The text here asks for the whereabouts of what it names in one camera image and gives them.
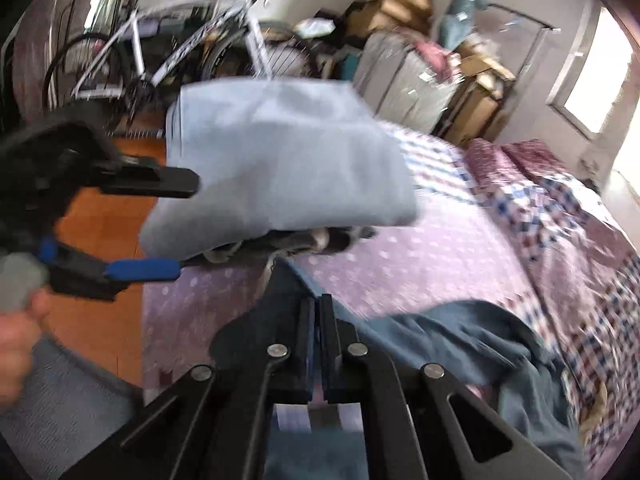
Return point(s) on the white bicycle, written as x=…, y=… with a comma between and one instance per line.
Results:
x=256, y=40

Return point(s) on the teal hanging garment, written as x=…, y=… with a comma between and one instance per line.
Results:
x=460, y=20

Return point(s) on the light blue shirt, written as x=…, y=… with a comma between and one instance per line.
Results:
x=280, y=160

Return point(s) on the teal blue t-shirt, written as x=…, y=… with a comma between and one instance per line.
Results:
x=475, y=340

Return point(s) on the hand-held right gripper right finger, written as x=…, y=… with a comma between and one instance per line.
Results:
x=326, y=340

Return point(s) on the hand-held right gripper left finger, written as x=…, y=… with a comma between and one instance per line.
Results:
x=309, y=340

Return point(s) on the pink cloth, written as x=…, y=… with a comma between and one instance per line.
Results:
x=435, y=57

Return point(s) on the folded grey white garment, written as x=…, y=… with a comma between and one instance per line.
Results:
x=300, y=242

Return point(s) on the person's grey-blue trousers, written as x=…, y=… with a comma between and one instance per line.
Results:
x=65, y=410

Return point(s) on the plaid bed sheet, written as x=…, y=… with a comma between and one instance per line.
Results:
x=450, y=260

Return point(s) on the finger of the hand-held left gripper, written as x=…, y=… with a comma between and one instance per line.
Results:
x=145, y=270
x=160, y=180

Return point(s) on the window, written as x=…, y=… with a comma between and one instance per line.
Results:
x=600, y=70

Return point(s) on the person's left hand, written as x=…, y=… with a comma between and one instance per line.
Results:
x=15, y=350

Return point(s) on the black clothes rack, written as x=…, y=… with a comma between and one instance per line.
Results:
x=525, y=16

